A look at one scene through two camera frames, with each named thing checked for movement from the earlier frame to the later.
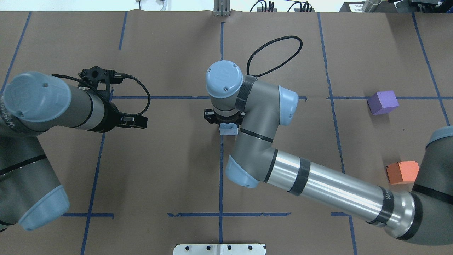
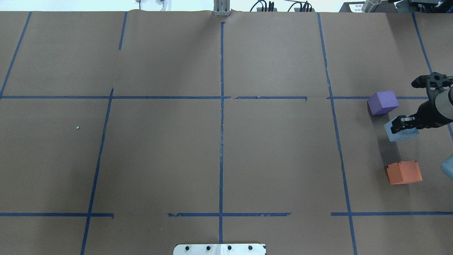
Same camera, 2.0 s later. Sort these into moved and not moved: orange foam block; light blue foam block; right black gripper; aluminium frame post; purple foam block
Moved: light blue foam block; right black gripper
Not moved: orange foam block; purple foam block; aluminium frame post
